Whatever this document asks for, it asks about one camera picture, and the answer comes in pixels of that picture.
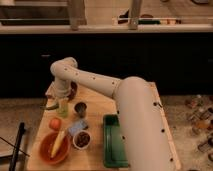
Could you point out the small metal cup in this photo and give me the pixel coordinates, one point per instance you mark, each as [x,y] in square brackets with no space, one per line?
[80,109]

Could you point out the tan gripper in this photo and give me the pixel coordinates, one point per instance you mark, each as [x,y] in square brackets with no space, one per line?
[62,102]

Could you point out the green pepper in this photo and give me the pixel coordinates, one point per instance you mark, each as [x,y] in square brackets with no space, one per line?
[52,107]

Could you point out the orange bowl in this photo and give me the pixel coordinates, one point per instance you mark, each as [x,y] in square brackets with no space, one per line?
[46,146]

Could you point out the green plastic cup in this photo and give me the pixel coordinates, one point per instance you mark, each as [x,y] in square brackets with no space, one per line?
[62,110]

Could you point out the white bowl with beans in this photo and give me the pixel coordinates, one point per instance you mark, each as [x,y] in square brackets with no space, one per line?
[81,140]

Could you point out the black stand pole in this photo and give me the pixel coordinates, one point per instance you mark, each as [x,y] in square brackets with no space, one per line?
[16,148]

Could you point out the green plastic tray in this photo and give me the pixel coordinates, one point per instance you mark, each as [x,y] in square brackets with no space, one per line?
[113,147]

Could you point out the blue sponge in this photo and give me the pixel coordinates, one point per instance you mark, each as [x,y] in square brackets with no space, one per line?
[77,126]

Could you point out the orange fruit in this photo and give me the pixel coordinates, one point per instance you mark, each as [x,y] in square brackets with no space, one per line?
[55,124]

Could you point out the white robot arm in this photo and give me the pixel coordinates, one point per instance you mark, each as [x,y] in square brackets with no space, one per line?
[146,140]

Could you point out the dark red bowl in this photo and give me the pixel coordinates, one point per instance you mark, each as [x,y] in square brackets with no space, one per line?
[73,90]

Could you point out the yellow banana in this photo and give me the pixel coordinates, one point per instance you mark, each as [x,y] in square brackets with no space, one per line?
[57,143]

